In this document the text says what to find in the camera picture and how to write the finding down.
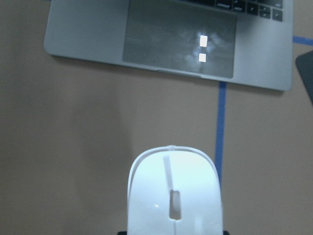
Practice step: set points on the white computer mouse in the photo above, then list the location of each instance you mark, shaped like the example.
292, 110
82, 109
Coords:
174, 190

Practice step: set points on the black mouse pad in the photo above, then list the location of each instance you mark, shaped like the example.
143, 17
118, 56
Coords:
304, 64

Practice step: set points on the grey laptop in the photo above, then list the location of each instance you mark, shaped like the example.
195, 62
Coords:
245, 42

